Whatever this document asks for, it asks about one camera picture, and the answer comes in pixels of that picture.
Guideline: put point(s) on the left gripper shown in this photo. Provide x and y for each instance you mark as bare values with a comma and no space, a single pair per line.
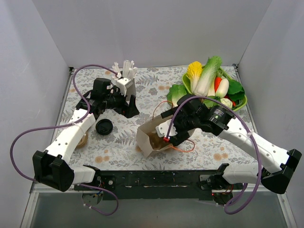
126,106

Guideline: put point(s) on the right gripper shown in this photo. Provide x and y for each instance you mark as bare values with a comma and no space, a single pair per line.
180,134

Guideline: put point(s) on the single cardboard cup carrier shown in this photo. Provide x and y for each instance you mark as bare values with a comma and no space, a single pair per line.
156,142

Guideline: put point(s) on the brown paper bag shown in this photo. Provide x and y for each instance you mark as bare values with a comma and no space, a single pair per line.
142,136

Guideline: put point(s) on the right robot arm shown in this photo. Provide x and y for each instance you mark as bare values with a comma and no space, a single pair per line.
275,167

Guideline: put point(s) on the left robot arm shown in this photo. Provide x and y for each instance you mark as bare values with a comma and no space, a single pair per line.
51,165

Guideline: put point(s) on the grey straw holder cup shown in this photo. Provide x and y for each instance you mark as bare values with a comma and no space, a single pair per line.
131,88

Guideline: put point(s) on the romaine lettuce toy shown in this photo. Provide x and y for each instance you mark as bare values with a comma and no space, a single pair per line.
175,93

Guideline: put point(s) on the floral table mat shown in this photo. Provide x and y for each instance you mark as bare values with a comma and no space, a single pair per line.
119,150

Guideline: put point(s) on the green vegetable tray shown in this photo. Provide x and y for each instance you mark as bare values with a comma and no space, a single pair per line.
239,98

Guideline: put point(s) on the yellow napa cabbage toy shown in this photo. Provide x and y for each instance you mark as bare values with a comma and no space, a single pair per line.
194,72

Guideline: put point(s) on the white radish toy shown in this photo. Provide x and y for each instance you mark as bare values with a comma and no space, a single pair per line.
222,88

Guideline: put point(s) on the green napa cabbage toy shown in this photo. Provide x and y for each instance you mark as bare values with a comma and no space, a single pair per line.
208,75

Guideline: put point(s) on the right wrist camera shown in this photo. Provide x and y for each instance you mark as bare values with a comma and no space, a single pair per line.
163,130

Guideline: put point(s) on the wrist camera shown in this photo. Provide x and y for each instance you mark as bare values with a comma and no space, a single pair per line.
163,130
121,84

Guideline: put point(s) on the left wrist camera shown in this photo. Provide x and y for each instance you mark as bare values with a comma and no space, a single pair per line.
121,84

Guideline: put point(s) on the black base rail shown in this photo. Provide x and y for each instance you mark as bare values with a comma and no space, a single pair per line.
175,184

